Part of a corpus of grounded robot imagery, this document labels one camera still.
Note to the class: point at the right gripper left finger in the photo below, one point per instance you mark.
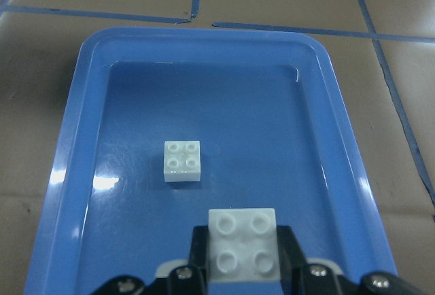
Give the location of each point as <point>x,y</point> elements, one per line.
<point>189,278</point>

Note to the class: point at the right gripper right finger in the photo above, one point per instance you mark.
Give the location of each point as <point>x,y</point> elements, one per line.
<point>298,276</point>

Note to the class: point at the white block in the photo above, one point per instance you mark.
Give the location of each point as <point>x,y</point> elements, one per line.
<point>243,245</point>
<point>182,161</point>

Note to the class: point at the blue plastic tray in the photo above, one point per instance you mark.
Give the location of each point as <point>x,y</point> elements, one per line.
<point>273,131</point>

